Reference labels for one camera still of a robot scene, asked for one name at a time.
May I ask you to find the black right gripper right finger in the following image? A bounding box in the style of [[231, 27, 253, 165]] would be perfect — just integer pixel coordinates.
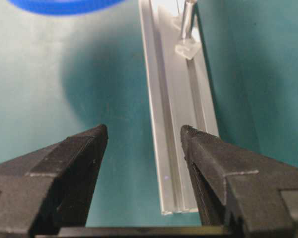
[[181, 125, 298, 238]]

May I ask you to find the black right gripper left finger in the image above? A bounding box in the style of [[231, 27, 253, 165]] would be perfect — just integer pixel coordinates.
[[0, 124, 108, 238]]

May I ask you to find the large blue plastic gear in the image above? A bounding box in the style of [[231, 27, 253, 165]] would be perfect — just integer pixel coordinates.
[[8, 0, 123, 16]]

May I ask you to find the silver aluminium extrusion rail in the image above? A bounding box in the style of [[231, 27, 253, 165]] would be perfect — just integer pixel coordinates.
[[139, 0, 219, 215]]

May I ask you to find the right clear shaft mount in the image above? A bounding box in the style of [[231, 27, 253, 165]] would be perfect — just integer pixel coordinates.
[[173, 0, 202, 60]]

